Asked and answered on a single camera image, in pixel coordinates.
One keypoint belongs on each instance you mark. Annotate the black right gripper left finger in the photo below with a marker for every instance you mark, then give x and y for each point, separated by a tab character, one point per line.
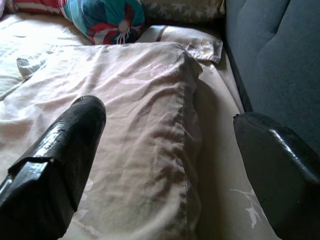
50	170

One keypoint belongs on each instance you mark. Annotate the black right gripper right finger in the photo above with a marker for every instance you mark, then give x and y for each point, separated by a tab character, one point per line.
282	175

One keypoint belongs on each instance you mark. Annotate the beige bed sheet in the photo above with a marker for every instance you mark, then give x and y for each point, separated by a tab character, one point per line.
220	125

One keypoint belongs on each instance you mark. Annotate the beige leaf print pillow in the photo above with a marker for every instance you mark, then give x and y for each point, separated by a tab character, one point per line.
137	112

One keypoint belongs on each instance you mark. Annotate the white crumpled cloth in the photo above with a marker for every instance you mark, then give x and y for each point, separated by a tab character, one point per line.
27	67

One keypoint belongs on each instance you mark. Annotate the blue-grey upholstered headboard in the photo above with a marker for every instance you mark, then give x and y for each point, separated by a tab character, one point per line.
280	50

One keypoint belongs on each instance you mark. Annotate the red teal striped pillow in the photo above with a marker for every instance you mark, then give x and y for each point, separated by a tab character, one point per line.
100	17

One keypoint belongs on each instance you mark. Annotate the beige pillow embroidered flower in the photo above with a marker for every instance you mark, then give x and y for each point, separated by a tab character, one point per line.
180	35

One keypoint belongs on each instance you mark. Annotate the grey floral pillow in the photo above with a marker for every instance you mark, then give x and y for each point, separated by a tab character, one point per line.
182	10

